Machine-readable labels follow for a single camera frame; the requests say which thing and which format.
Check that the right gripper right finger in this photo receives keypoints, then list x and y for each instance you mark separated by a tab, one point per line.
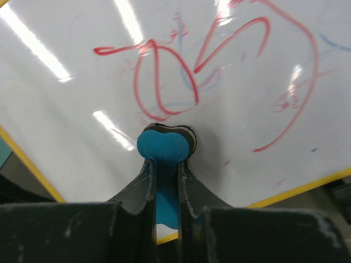
193	198

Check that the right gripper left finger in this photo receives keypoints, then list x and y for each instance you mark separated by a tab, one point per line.
134	232

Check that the blue bone-shaped eraser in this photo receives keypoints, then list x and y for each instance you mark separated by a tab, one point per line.
167	146

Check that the yellow framed whiteboard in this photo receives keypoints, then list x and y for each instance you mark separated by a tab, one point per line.
265	85

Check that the teal paper sheet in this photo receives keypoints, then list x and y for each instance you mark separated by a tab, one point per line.
5	152

